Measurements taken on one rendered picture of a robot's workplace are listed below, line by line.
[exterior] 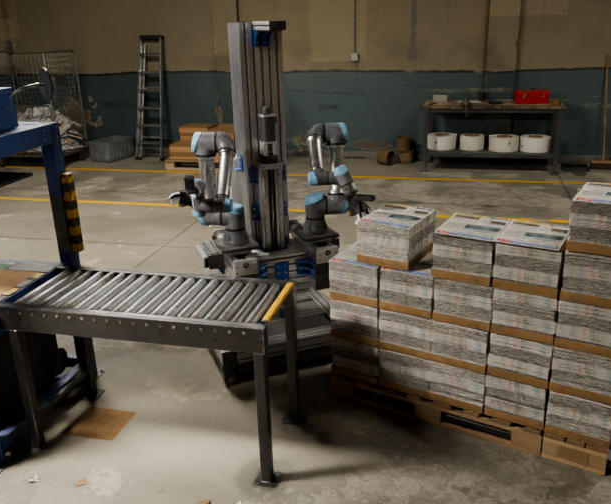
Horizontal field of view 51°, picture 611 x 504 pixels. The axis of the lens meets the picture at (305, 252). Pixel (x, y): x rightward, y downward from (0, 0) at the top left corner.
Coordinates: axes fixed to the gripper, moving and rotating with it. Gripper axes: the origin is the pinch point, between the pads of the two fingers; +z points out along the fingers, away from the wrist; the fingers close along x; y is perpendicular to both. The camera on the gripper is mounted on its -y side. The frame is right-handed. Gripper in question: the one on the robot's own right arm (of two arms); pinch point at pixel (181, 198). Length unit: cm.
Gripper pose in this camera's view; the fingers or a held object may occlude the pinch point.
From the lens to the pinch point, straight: 316.7
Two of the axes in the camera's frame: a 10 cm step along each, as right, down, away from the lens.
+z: -1.0, 3.4, -9.3
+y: -1.1, 9.3, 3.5
